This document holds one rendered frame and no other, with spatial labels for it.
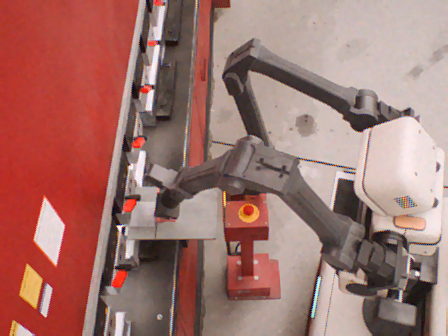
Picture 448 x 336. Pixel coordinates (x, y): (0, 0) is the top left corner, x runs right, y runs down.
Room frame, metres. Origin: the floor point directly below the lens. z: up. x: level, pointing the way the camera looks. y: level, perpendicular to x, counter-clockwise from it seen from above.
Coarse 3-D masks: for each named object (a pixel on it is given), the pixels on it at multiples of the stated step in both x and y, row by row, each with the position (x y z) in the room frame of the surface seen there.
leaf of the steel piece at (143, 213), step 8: (136, 208) 0.76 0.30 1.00; (144, 208) 0.76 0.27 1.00; (152, 208) 0.76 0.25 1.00; (136, 216) 0.73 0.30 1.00; (144, 216) 0.73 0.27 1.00; (152, 216) 0.73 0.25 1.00; (128, 224) 0.71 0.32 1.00; (136, 224) 0.71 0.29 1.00; (144, 224) 0.70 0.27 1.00; (152, 224) 0.70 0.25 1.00
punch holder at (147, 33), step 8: (144, 16) 1.33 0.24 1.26; (144, 24) 1.31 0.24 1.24; (144, 32) 1.29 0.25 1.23; (152, 32) 1.38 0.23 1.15; (144, 40) 1.26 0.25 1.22; (144, 48) 1.25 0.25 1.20; (152, 48) 1.33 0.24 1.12; (144, 56) 1.25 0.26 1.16; (152, 56) 1.30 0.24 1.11; (144, 64) 1.25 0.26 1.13
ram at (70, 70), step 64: (0, 0) 0.60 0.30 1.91; (64, 0) 0.80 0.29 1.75; (128, 0) 1.21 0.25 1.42; (0, 64) 0.52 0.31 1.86; (64, 64) 0.70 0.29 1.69; (128, 64) 1.05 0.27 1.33; (0, 128) 0.45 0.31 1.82; (64, 128) 0.59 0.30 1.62; (0, 192) 0.37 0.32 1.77; (64, 192) 0.49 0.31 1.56; (0, 256) 0.30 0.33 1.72; (64, 256) 0.39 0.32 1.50; (0, 320) 0.22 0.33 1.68; (64, 320) 0.29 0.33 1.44
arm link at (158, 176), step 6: (150, 168) 0.75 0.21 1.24; (156, 168) 0.75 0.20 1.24; (162, 168) 0.75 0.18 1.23; (150, 174) 0.73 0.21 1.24; (156, 174) 0.73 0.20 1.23; (162, 174) 0.73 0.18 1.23; (168, 174) 0.73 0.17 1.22; (174, 174) 0.73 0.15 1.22; (144, 180) 0.73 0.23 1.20; (150, 180) 0.73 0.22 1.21; (156, 180) 0.72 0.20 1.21; (162, 180) 0.72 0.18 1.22; (168, 180) 0.72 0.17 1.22; (156, 186) 0.72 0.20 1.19; (162, 186) 0.72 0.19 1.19; (168, 186) 0.70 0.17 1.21; (174, 192) 0.67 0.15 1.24; (174, 198) 0.66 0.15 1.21; (180, 198) 0.65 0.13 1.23
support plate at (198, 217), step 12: (144, 192) 0.82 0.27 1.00; (204, 192) 0.80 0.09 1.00; (216, 192) 0.80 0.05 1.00; (180, 204) 0.76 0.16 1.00; (192, 204) 0.76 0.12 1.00; (204, 204) 0.76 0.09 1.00; (216, 204) 0.76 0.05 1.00; (180, 216) 0.72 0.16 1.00; (192, 216) 0.72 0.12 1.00; (204, 216) 0.72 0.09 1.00; (216, 216) 0.71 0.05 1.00; (132, 228) 0.70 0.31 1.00; (144, 228) 0.69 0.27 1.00; (168, 228) 0.69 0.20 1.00; (180, 228) 0.68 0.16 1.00; (192, 228) 0.68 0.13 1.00; (204, 228) 0.68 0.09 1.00
